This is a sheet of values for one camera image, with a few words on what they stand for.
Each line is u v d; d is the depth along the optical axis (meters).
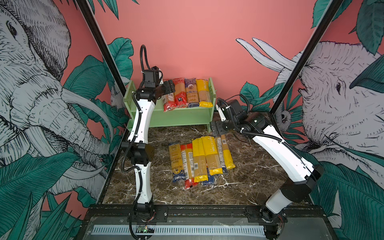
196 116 0.88
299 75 0.95
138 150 0.53
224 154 0.93
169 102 0.82
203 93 0.90
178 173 0.84
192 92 0.90
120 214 0.76
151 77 0.62
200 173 0.84
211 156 0.89
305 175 0.41
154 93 0.60
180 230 0.70
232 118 0.50
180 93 0.86
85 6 0.69
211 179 0.83
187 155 0.93
